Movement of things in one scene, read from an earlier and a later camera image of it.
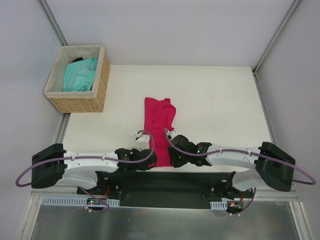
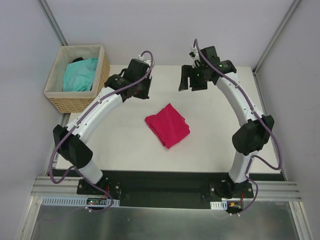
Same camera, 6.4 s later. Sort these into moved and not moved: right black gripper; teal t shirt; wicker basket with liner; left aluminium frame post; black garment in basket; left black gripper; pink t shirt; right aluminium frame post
Moved: right black gripper; left black gripper; pink t shirt
Not moved: teal t shirt; wicker basket with liner; left aluminium frame post; black garment in basket; right aluminium frame post
